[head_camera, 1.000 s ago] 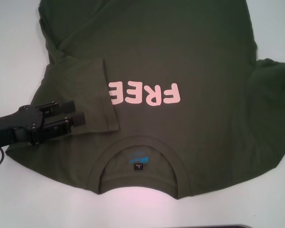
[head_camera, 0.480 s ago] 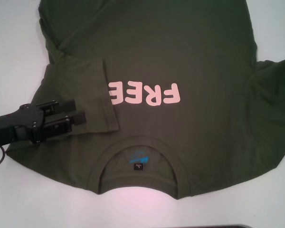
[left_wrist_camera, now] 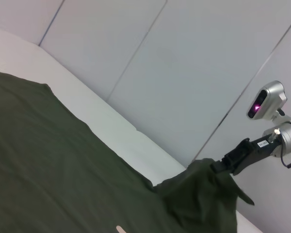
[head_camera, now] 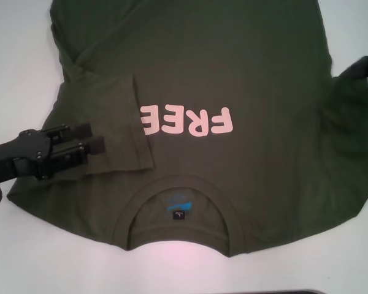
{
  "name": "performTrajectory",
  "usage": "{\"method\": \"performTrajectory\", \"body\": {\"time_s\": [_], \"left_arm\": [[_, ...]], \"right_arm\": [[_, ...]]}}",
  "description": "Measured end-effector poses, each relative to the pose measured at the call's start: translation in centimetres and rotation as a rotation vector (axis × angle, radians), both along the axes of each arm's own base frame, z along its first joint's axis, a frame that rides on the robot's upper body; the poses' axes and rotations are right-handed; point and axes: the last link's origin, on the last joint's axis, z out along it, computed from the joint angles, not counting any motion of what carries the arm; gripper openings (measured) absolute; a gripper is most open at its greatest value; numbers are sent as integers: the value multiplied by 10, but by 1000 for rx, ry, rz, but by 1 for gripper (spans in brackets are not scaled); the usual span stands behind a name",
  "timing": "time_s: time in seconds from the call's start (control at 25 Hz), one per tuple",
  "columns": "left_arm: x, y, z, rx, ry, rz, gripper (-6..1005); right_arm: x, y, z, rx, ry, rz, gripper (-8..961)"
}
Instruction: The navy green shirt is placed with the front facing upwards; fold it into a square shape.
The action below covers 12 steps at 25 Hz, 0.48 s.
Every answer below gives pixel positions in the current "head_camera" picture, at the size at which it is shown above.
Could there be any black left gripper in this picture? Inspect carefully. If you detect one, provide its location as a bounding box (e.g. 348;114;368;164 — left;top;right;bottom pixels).
0;122;105;186

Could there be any dark green FREE t-shirt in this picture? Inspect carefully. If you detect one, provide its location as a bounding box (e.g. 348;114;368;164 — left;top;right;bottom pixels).
6;0;368;257

